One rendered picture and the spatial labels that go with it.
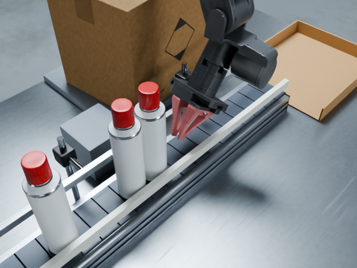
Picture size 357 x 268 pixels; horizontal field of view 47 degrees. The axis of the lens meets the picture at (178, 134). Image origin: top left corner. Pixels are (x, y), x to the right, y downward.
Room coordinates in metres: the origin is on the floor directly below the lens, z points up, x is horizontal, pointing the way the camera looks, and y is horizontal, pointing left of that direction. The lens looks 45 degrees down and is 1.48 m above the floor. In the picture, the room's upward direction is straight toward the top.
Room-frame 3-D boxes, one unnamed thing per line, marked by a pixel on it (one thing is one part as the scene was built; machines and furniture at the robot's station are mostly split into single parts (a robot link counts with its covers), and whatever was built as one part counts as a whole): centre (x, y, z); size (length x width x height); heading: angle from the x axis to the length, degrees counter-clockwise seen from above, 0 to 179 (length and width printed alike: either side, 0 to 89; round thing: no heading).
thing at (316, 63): (0.89, -0.34, 0.85); 0.30 x 0.26 x 0.04; 136
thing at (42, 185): (0.35, 0.19, 0.98); 0.05 x 0.05 x 0.20
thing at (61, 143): (0.46, 0.18, 0.91); 0.07 x 0.03 x 0.17; 46
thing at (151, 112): (0.50, 0.05, 0.98); 0.05 x 0.05 x 0.20
